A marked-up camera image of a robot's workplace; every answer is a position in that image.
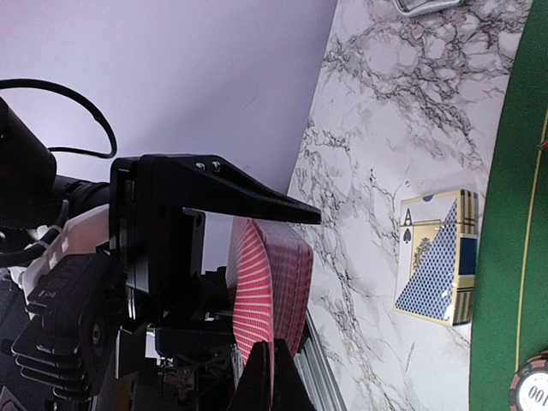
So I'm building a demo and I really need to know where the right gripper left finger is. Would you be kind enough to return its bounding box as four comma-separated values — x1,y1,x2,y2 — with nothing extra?
226,342,272,411

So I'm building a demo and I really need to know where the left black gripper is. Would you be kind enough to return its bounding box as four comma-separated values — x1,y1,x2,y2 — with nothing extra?
109,154,321,355

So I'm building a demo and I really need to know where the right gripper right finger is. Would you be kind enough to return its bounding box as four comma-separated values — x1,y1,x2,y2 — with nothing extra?
273,338,316,411

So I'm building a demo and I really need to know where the pink playing card deck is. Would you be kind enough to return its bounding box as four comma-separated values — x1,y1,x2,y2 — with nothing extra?
225,217,317,373

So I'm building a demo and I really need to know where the dark chip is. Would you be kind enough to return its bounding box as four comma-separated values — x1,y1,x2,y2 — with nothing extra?
509,350,548,411

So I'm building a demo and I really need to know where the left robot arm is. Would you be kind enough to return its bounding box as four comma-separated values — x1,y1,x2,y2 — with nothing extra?
1,104,321,410

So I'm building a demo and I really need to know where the blue gold card box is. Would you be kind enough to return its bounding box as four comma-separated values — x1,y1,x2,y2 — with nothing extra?
394,189,479,326

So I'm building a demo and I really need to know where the green round poker mat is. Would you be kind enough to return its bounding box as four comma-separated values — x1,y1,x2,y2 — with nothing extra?
469,1,547,410

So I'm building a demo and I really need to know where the aluminium poker chip case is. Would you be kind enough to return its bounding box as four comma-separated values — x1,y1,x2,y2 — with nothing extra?
393,0,463,18

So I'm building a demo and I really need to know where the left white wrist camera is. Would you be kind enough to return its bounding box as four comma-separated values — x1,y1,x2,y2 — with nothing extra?
9,205,109,298

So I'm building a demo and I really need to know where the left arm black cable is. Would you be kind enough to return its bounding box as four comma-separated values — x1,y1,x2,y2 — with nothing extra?
0,79,117,159

